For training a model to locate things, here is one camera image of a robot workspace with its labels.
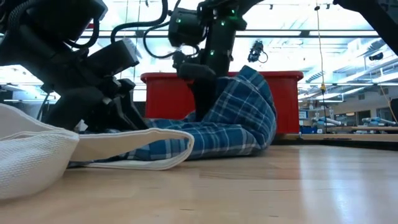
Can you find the cream canvas tote bag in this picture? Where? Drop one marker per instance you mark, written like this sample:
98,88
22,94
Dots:
31,161

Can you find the light wooden desk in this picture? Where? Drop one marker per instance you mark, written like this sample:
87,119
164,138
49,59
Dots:
342,137

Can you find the grey background robot arm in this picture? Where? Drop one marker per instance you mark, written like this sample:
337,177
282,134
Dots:
377,121
326,121

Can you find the red plastic laundry bin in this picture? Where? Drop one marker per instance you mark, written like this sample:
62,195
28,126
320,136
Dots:
164,99

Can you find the blue plaid shirt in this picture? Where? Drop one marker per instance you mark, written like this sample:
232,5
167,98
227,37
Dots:
140,23

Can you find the blue storage box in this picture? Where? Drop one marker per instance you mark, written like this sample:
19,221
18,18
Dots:
308,130

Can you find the blue plaid pajama pants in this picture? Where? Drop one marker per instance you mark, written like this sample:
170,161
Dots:
236,124

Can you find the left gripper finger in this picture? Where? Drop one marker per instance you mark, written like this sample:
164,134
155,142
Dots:
133,112
118,119

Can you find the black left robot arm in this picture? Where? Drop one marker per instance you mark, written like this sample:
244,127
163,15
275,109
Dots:
46,25

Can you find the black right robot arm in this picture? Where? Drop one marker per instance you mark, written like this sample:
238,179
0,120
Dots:
373,18

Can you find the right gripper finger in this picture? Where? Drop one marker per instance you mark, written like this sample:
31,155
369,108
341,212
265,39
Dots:
203,99

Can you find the black ceiling speaker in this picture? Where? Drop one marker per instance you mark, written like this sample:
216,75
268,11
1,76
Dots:
376,56

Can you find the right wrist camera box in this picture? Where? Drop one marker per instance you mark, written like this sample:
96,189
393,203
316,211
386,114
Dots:
185,28

